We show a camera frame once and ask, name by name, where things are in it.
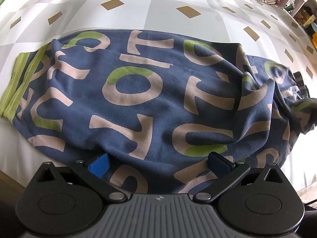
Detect white desk with shelves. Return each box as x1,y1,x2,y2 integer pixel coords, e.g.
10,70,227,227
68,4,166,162
280,0,317,40

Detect blue letter print pants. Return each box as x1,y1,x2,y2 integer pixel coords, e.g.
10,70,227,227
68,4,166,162
0,29,317,195

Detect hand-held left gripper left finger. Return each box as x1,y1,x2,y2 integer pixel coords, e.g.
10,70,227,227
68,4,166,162
36,153,127,202

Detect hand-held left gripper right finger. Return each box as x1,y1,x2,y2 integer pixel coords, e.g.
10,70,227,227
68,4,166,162
193,151,285,202

